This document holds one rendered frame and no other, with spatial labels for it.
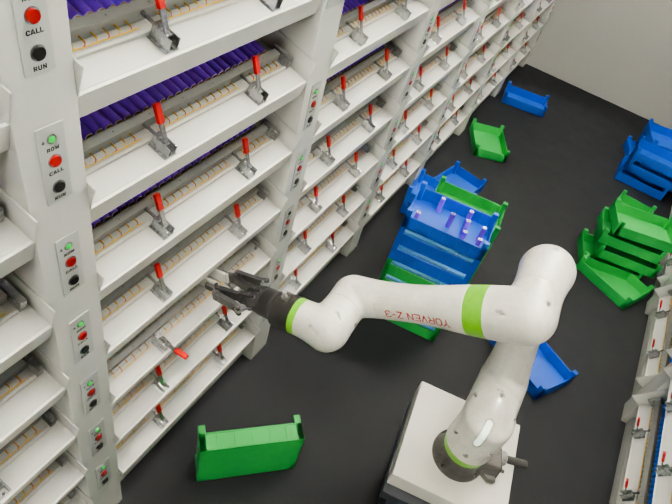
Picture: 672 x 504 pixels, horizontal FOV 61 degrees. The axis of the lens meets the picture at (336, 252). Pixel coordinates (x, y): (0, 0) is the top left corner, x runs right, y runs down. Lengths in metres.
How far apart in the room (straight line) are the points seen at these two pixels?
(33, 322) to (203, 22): 0.55
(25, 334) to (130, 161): 0.32
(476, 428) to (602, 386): 1.21
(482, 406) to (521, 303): 0.40
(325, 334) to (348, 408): 0.80
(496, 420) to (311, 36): 0.99
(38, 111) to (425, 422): 1.30
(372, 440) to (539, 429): 0.66
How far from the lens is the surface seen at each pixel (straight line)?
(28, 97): 0.77
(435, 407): 1.75
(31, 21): 0.73
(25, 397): 1.19
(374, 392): 2.12
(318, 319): 1.29
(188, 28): 0.98
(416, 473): 1.64
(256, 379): 2.06
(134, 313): 1.27
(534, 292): 1.21
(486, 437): 1.48
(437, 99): 2.71
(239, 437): 1.72
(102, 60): 0.87
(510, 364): 1.53
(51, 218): 0.89
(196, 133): 1.08
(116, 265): 1.10
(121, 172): 0.98
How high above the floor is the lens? 1.74
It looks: 44 degrees down
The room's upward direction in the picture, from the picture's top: 17 degrees clockwise
